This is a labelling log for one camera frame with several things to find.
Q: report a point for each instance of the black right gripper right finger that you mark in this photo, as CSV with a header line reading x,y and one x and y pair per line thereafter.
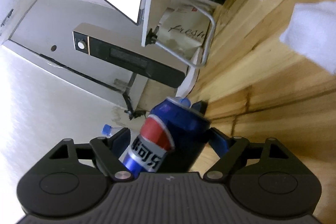
x,y
234,152

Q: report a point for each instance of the white folding laptop stand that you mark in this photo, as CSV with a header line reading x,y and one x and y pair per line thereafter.
x,y
156,11

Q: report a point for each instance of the black flat device on table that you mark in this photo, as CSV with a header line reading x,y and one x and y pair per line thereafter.
x,y
200,106

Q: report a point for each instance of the white paper towel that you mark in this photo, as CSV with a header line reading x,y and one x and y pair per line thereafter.
x,y
311,33

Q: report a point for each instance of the blue Pepsi can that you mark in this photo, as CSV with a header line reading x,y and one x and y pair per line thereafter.
x,y
169,141

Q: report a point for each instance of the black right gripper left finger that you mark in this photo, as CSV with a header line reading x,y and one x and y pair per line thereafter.
x,y
96,161

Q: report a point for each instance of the white fresh paper bag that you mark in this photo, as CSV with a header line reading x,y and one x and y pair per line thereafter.
x,y
184,29

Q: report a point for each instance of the upright clear water bottle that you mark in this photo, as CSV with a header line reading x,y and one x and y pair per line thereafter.
x,y
109,131

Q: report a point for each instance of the black tower appliance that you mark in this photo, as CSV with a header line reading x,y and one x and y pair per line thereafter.
x,y
150,61

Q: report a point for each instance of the lying clear water bottle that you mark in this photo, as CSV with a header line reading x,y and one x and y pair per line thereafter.
x,y
185,102

